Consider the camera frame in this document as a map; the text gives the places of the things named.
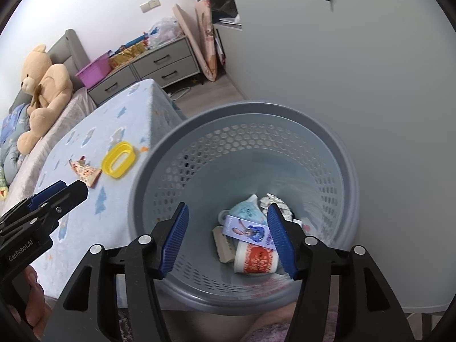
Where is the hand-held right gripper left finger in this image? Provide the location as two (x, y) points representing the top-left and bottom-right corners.
(43, 202), (189, 342)

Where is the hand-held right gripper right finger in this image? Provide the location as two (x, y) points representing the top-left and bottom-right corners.
(267, 203), (433, 342)

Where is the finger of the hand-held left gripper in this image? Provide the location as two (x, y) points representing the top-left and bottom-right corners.
(0, 180), (89, 239)
(0, 181), (68, 222)

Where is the red white snack wrapper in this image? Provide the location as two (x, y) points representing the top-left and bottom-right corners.
(68, 156), (103, 188)

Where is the white red paper cup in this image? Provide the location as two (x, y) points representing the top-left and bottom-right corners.
(233, 240), (280, 275)

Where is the purple cardboard box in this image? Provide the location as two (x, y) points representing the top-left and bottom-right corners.
(223, 215), (280, 252)

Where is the white lined paper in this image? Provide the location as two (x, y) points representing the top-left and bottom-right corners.
(258, 192), (294, 221)

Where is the blue wet wipes packet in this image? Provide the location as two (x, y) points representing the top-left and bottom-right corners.
(228, 194), (269, 227)

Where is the grey perforated plastic basket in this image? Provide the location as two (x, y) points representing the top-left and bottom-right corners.
(127, 101), (360, 316)

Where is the person's left hand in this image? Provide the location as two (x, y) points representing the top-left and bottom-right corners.
(21, 266), (51, 341)

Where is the blue floral quilt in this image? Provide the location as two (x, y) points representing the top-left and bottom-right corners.
(0, 114), (29, 186)

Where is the blue printed pillow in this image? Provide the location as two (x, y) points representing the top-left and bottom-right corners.
(0, 103), (27, 143)

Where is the blue printed blanket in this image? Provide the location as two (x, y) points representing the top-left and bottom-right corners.
(34, 78), (186, 298)

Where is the beige teddy bear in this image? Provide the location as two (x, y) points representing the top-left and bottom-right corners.
(17, 44), (74, 154)

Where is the purple plastic basin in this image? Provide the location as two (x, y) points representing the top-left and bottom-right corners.
(76, 53), (111, 88)

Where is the grey bed headboard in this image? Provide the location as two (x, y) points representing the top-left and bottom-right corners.
(9, 29), (89, 115)

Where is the gold gift box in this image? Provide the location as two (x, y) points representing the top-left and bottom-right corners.
(109, 41), (147, 69)

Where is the grey drawer nightstand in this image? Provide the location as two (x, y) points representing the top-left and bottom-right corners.
(87, 36), (201, 105)

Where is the blue red long packet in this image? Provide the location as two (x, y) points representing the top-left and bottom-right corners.
(117, 33), (150, 48)

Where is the clear plastic bag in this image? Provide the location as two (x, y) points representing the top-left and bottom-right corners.
(147, 17), (184, 48)

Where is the pale pink flat board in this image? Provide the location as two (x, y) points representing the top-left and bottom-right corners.
(173, 3), (218, 82)

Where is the pink cartoon printed board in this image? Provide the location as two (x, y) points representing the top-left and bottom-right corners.
(194, 0), (219, 79)

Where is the yellow plastic ring frame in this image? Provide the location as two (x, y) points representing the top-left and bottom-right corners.
(101, 141), (137, 179)

